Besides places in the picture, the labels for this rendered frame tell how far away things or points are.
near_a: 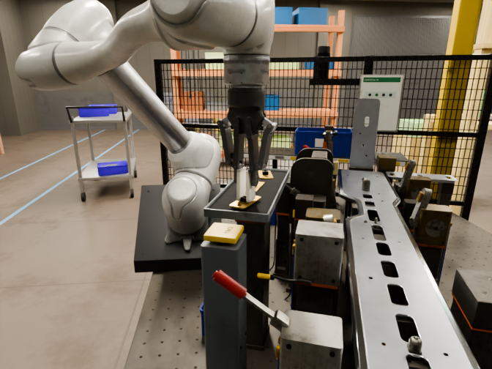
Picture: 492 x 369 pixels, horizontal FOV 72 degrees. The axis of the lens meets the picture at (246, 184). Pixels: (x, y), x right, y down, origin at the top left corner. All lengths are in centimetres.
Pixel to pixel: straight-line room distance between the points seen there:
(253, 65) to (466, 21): 165
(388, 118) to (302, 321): 163
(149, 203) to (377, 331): 108
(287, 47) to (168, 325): 1031
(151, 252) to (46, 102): 1056
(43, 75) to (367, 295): 89
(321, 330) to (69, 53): 78
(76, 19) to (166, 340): 91
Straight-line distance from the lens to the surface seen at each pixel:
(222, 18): 52
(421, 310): 77
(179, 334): 112
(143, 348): 110
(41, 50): 99
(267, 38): 66
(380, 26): 1198
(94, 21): 110
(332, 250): 75
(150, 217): 147
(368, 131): 179
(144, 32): 61
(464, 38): 218
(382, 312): 73
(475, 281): 86
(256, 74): 66
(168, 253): 140
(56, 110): 1171
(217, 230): 62
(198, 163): 129
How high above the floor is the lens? 142
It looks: 17 degrees down
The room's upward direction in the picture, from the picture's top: straight up
